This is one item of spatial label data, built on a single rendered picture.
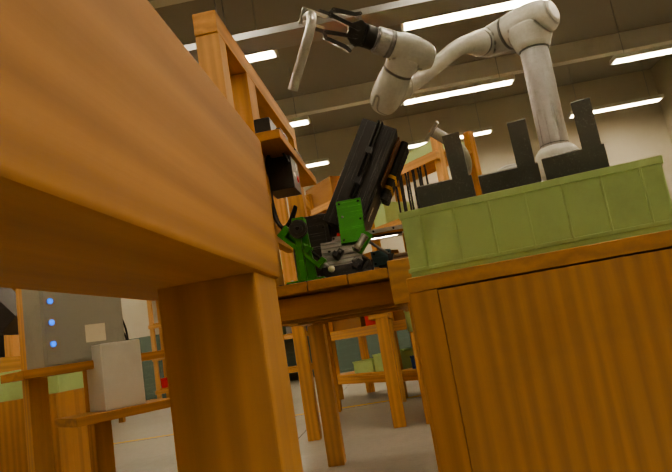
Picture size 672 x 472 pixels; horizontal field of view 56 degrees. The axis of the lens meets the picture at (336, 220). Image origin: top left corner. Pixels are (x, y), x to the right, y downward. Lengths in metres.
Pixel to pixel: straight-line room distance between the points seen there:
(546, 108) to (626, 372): 1.15
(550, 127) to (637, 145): 10.62
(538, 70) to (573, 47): 8.54
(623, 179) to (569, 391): 0.49
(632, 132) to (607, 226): 11.47
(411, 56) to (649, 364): 1.15
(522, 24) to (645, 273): 1.23
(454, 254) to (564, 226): 0.26
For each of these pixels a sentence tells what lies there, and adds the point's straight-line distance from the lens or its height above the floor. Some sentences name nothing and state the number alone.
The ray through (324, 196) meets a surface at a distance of 6.98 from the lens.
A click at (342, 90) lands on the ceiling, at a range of 10.44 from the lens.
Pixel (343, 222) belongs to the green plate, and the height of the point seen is 1.17.
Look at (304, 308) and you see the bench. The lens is 2.23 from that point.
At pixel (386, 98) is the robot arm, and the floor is 1.43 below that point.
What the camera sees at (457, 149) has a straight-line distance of 1.67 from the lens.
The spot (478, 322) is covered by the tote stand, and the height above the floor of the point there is 0.66.
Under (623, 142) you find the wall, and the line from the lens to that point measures 12.90.
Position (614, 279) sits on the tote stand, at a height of 0.71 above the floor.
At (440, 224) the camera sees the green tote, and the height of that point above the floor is 0.91.
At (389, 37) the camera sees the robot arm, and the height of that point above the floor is 1.57.
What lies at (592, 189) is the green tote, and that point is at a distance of 1.56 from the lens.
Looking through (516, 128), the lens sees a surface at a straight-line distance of 1.64.
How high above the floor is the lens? 0.69
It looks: 10 degrees up
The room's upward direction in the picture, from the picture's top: 9 degrees counter-clockwise
